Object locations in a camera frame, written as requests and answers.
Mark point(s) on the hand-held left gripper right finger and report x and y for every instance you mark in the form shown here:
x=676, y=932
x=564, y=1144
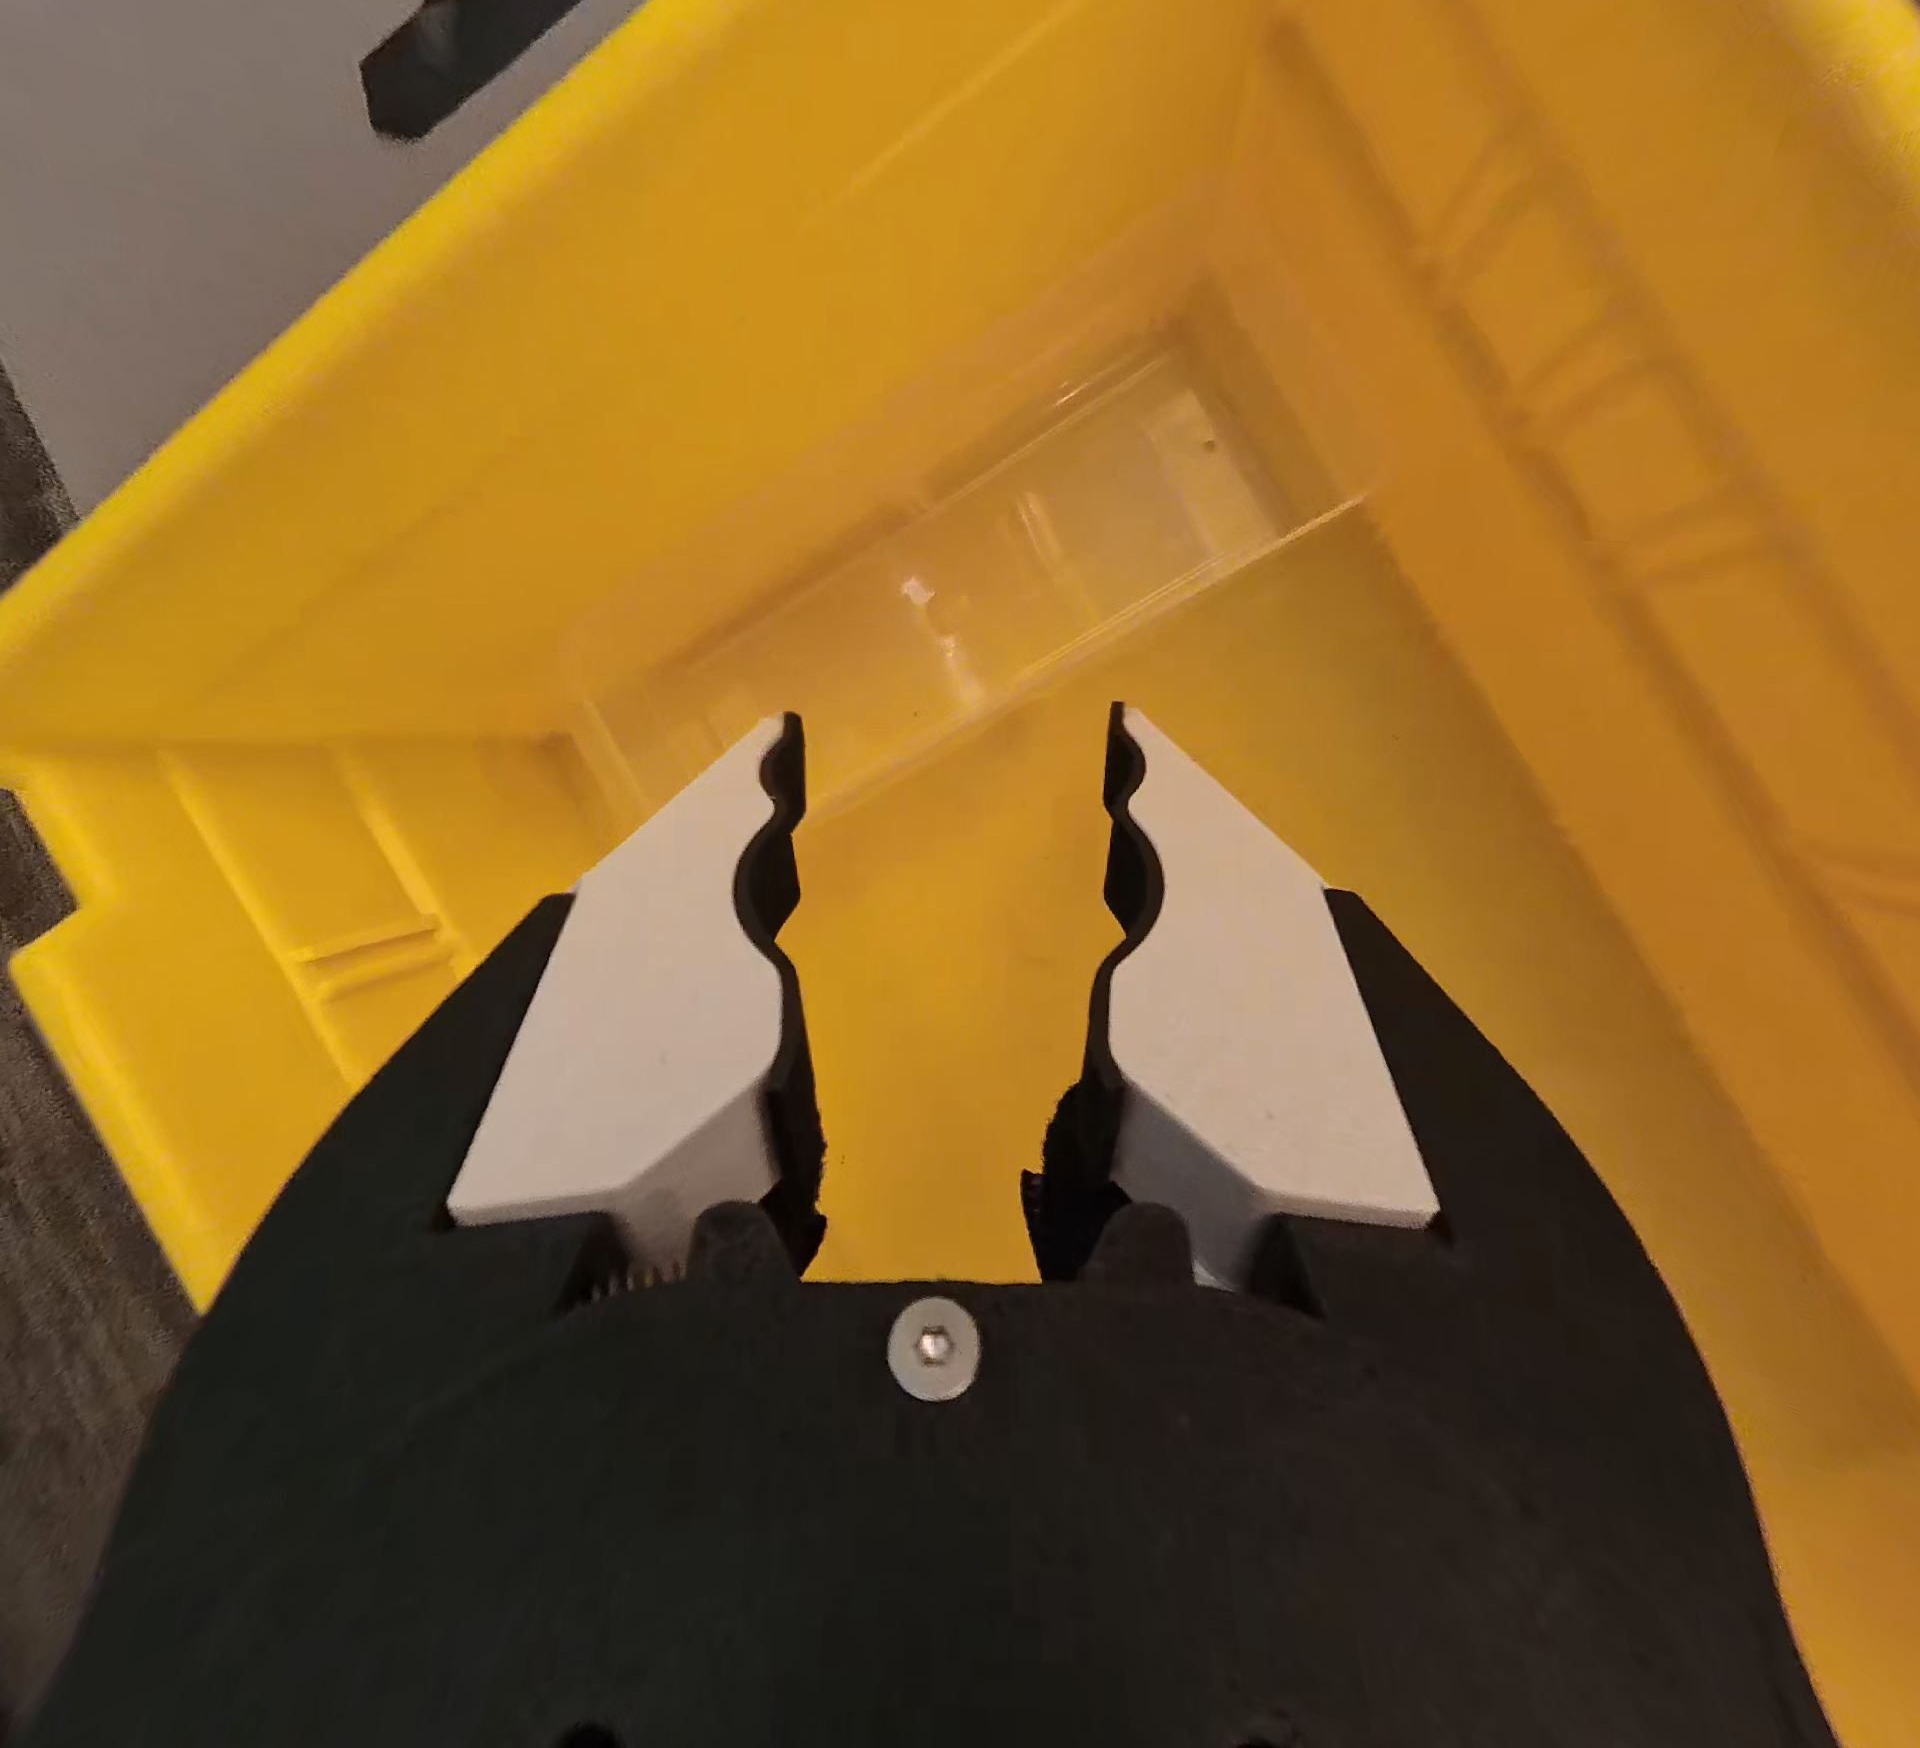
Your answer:
x=1261, y=1029

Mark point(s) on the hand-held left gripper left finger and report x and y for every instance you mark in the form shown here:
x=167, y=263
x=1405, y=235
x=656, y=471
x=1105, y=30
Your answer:
x=630, y=1029

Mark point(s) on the clear plastic drawer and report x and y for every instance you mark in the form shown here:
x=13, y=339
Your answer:
x=1050, y=533

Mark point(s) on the yellow plastic bin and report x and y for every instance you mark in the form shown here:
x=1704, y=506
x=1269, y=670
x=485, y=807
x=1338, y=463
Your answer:
x=751, y=279

